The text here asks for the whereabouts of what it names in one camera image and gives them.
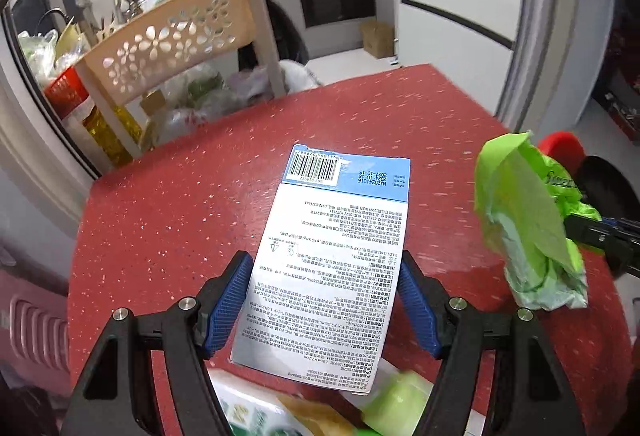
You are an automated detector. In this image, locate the black trash bin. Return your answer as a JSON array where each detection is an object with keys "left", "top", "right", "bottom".
[{"left": 574, "top": 155, "right": 635, "bottom": 222}]

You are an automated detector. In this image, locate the clear bag of greens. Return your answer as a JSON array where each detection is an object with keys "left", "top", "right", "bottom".
[{"left": 165, "top": 64, "right": 227, "bottom": 113}]

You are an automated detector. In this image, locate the pink ribbed plastic furniture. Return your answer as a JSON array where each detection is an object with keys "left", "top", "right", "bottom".
[{"left": 0, "top": 266, "right": 71, "bottom": 388}]

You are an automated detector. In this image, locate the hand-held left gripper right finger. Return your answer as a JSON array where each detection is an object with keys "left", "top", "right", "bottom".
[{"left": 399, "top": 250, "right": 587, "bottom": 436}]

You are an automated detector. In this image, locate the white and blue paper box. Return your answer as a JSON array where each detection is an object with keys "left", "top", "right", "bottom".
[{"left": 230, "top": 143, "right": 412, "bottom": 393}]

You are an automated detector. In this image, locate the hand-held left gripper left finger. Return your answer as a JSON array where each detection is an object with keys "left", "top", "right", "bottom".
[{"left": 60, "top": 250, "right": 255, "bottom": 436}]

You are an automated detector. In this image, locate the cardboard box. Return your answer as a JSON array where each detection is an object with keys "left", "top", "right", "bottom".
[{"left": 361, "top": 20, "right": 396, "bottom": 60}]

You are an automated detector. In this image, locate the clear plastic bag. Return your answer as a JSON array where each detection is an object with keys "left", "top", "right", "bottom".
[{"left": 19, "top": 30, "right": 61, "bottom": 83}]

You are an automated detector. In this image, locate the green drink carton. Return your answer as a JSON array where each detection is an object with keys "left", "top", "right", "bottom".
[{"left": 207, "top": 368, "right": 306, "bottom": 436}]

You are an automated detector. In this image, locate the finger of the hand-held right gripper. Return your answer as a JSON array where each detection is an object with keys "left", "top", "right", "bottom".
[{"left": 562, "top": 213, "right": 640, "bottom": 278}]

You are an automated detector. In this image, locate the wooden chair with flower cutouts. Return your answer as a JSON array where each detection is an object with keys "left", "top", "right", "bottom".
[{"left": 74, "top": 0, "right": 288, "bottom": 162}]

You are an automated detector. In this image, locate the metal faucet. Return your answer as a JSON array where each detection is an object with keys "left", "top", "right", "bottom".
[{"left": 37, "top": 8, "right": 69, "bottom": 26}]

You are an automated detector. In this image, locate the green plastic bag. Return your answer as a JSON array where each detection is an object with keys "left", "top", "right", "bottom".
[{"left": 473, "top": 131, "right": 603, "bottom": 312}]

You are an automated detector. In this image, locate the yellow oil bottle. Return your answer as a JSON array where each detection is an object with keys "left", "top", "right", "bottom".
[{"left": 82, "top": 104, "right": 143, "bottom": 167}]

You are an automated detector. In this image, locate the red stool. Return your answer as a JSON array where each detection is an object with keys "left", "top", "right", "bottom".
[{"left": 537, "top": 131, "right": 586, "bottom": 177}]

